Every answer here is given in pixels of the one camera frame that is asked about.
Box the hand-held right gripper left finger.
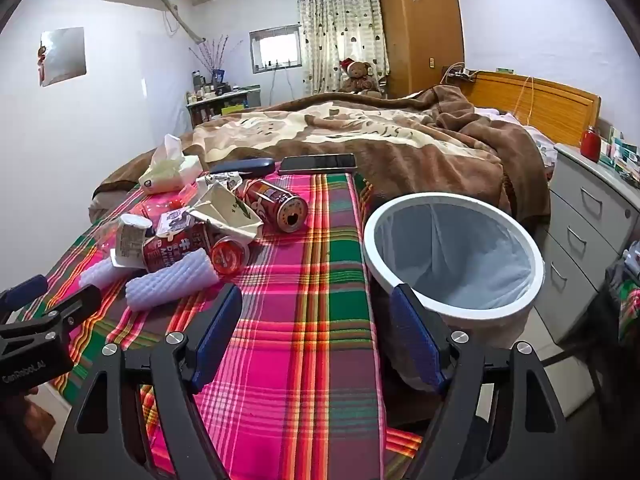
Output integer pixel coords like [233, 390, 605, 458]
[52, 282, 244, 480]

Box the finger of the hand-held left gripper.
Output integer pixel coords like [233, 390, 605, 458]
[0, 274, 48, 313]
[0, 284, 103, 341]

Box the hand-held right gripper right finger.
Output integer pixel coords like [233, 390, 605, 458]
[390, 282, 576, 480]

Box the white foam fruit net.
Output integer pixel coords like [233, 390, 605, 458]
[125, 251, 221, 309]
[80, 255, 146, 291]

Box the red snack wrapper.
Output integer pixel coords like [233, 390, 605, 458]
[210, 236, 251, 276]
[142, 191, 202, 217]

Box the white round trash bin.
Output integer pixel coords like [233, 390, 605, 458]
[363, 191, 546, 331]

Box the red drink can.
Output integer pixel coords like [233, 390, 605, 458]
[243, 179, 309, 233]
[142, 222, 217, 273]

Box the cream paper bag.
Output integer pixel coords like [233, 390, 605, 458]
[187, 180, 265, 242]

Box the white printed wrapper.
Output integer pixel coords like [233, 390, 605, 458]
[206, 171, 244, 192]

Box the pink green plaid sheet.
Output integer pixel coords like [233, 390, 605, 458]
[0, 170, 426, 480]

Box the soft tissue pack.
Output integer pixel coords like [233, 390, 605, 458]
[138, 134, 202, 193]

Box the dark blue glasses case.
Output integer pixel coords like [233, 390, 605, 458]
[207, 158, 276, 177]

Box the grey drawer nightstand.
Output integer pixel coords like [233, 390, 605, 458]
[547, 142, 640, 321]

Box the brown patterned blanket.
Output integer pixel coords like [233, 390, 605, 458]
[92, 85, 551, 226]

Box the black smartphone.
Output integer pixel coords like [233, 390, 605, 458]
[278, 153, 357, 176]

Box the colourful shopping bag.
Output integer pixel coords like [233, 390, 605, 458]
[605, 250, 640, 346]

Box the cluttered small shelf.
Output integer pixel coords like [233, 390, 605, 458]
[186, 85, 263, 128]

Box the blue vase with branches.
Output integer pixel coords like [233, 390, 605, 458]
[189, 35, 244, 86]

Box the red jar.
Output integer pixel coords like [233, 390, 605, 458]
[580, 126, 601, 162]

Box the brown teddy bear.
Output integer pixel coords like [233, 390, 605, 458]
[337, 58, 382, 95]

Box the wooden headboard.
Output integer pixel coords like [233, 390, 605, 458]
[460, 70, 602, 148]

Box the row of small boxes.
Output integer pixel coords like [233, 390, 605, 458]
[600, 127, 640, 181]

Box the small window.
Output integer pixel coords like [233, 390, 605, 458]
[249, 26, 302, 73]

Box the wooden wardrobe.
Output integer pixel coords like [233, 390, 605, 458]
[377, 0, 466, 100]

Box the air conditioner pipe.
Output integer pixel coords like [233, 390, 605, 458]
[159, 0, 207, 43]

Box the patterned curtain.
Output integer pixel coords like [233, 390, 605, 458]
[296, 0, 390, 97]

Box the silver wall poster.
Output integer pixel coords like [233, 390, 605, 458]
[37, 26, 87, 88]

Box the orange cable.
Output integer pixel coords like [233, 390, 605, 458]
[515, 75, 537, 126]

